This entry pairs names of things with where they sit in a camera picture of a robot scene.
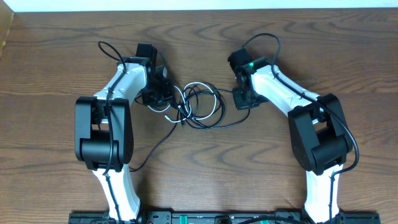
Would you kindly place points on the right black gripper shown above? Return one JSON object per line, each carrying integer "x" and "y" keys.
{"x": 240, "y": 104}

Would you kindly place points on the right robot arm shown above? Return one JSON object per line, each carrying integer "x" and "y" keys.
{"x": 316, "y": 125}

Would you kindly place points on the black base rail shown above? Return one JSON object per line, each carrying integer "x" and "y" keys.
{"x": 280, "y": 216}

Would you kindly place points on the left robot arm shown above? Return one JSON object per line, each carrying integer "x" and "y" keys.
{"x": 104, "y": 138}

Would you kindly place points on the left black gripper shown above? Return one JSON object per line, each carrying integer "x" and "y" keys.
{"x": 168, "y": 96}

